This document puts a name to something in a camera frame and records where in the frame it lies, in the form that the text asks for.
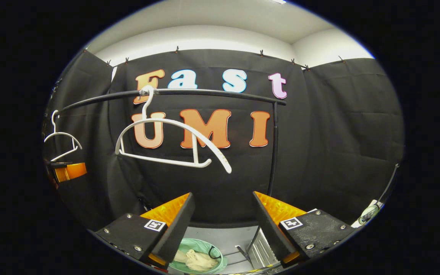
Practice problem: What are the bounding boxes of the silver ribbed storage case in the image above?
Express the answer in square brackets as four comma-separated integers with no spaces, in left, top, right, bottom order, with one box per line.
[247,208,318,270]

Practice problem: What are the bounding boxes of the green laundry hamper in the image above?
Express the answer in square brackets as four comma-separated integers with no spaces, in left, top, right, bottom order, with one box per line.
[168,238,228,275]

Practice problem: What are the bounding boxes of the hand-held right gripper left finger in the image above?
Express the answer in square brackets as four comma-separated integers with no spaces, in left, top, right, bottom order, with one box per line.
[95,192,196,270]

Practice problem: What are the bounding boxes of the black clothes rack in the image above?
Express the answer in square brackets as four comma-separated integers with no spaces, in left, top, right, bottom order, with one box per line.
[58,88,287,264]

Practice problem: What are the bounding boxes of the white side table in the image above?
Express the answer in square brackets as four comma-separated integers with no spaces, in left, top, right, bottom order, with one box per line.
[352,199,385,228]

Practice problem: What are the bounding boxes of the round glass bowl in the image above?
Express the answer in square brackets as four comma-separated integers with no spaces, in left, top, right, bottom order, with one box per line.
[359,205,381,225]

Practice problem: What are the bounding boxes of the cream shirt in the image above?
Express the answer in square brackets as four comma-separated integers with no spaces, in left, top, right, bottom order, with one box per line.
[173,249,218,272]

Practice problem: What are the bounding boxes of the black backdrop cloth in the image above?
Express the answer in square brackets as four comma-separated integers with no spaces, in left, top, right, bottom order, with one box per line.
[44,49,406,230]

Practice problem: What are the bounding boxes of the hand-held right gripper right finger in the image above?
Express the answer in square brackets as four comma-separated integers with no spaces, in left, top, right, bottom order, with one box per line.
[252,191,362,268]

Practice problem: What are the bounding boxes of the white plastic clothes hanger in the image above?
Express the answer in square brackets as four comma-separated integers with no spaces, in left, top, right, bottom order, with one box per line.
[115,85,233,174]
[44,110,83,163]

